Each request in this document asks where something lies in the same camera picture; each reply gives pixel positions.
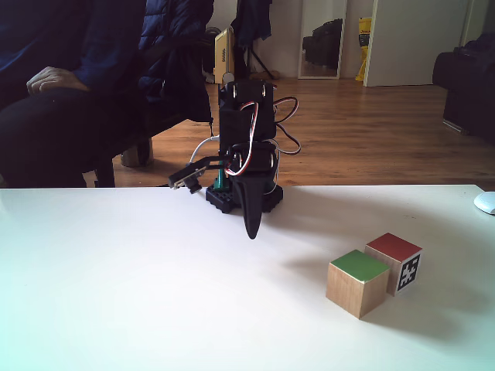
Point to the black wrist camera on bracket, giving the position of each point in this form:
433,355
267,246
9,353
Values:
189,175

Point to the yellow bag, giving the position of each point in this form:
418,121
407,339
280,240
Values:
364,46

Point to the white-framed leaning mirror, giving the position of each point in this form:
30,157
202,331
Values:
323,38

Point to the red-faced wooden cube with marker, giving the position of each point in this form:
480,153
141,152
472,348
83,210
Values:
394,251

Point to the white door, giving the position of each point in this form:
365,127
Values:
417,42

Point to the green-faced wooden cube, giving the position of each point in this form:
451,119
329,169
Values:
357,282

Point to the white rounded object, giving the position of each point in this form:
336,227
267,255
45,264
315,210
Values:
486,203

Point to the black sofa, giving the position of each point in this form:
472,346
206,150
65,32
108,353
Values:
468,89

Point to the person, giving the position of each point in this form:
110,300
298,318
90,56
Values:
58,131

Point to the dark padded jacket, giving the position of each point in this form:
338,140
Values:
170,58

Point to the stand with dark clothing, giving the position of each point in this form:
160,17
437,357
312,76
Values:
251,23

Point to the person's hand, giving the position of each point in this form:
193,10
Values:
54,79

